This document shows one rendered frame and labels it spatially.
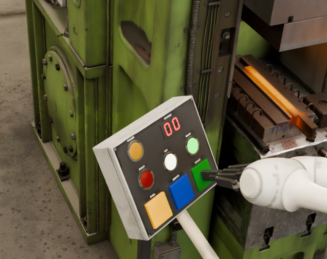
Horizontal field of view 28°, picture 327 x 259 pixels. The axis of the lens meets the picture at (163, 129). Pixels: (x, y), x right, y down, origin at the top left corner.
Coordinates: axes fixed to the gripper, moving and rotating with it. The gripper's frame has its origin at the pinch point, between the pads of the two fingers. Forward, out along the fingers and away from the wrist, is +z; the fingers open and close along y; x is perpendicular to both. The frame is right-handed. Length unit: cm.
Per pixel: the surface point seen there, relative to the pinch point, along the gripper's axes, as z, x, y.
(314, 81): 10, -2, 76
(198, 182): 3.5, -0.8, -3.0
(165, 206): 3.1, -0.1, -17.6
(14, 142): 189, -9, 49
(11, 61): 247, 24, 102
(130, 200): 4.5, 7.0, -26.9
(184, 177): 3.1, 3.3, -7.5
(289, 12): -15, 34, 36
